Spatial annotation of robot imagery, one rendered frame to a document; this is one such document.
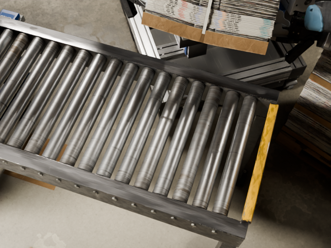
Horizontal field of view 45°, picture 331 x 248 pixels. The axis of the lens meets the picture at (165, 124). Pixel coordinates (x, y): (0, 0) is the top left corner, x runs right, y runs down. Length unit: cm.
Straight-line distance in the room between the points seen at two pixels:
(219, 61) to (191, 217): 122
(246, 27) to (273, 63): 111
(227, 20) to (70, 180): 68
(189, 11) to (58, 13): 175
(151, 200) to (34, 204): 104
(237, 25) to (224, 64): 106
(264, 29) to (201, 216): 58
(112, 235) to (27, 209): 46
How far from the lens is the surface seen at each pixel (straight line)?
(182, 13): 122
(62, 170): 132
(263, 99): 145
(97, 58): 152
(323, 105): 186
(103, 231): 206
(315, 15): 130
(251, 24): 120
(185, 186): 126
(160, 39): 234
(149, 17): 124
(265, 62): 228
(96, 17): 278
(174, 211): 123
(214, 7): 119
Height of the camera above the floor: 198
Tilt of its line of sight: 61 degrees down
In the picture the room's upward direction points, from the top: straight up
